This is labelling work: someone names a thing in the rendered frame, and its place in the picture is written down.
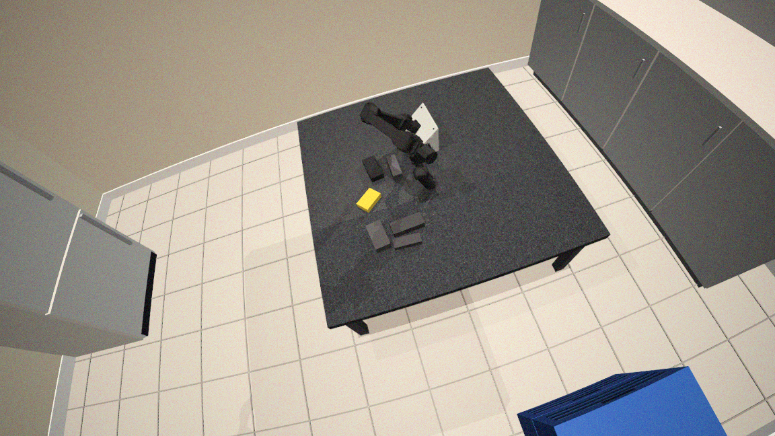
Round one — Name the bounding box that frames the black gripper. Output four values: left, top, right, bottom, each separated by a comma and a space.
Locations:
409, 155, 430, 180

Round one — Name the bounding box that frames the yellow rectangular block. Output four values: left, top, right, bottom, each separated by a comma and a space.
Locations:
357, 188, 381, 213

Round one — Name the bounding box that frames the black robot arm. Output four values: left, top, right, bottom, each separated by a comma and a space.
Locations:
360, 102, 437, 164

